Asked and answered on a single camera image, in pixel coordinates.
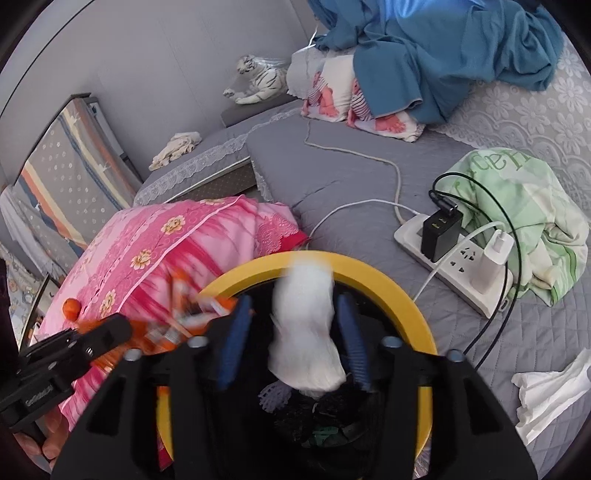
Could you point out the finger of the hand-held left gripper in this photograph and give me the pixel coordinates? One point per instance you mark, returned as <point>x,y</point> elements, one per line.
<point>104,337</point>

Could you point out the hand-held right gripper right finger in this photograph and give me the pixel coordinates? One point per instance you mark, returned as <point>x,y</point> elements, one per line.
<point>351,341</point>

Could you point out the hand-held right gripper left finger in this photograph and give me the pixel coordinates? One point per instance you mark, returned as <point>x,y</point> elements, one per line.
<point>235,337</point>

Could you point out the white plastic bag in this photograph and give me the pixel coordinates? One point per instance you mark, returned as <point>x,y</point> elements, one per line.
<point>304,332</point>

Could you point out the orange snack wrapper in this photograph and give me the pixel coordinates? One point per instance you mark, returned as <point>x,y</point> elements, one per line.
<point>184,318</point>

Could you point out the white foam fruit net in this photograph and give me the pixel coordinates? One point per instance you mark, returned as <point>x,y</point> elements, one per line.
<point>276,398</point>

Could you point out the yellow rimmed bin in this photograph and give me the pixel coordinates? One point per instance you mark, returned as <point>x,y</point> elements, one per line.
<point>425,406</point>

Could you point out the person's left hand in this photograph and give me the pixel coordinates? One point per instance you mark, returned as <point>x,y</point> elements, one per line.
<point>51,438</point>

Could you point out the orange fruit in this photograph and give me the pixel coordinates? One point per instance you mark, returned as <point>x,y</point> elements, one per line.
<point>71,309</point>

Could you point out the white power strip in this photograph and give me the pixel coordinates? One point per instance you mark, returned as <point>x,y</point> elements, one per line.
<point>461,270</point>

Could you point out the black charger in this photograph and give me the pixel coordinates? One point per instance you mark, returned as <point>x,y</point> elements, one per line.
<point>438,235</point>

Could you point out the white hanging garment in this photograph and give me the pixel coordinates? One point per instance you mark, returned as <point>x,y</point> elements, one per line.
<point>18,221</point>

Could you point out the striped floral mattress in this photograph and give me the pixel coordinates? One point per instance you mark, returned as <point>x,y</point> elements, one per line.
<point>69,180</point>

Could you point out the white charger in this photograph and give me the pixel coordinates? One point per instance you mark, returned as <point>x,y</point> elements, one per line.
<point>496,254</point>

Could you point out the white flat tissue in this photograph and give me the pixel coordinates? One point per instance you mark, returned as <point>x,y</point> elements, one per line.
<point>540,397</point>

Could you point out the beige crumpled cloth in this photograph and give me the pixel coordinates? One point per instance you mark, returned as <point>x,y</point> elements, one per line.
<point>178,147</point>

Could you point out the grey lace-trimmed bed cover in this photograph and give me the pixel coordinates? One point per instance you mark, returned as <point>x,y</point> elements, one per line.
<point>221,138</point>

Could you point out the green printed cloth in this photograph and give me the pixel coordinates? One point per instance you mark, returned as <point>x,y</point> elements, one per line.
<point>521,203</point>

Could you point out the dark grey cushion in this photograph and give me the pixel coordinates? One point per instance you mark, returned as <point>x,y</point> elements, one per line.
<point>249,113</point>

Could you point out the doll print pillow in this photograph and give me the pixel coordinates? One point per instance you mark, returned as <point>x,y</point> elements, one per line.
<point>332,101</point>

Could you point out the white tiger plush toy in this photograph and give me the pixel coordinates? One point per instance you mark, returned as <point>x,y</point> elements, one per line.
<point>263,83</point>

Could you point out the grey lace pillow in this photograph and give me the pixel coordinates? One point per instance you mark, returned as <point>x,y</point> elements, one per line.
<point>300,74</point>

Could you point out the blue blanket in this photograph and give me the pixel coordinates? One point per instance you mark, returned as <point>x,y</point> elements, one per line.
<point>438,60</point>

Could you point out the white lace bedspread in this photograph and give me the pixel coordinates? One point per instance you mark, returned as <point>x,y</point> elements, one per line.
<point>531,106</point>

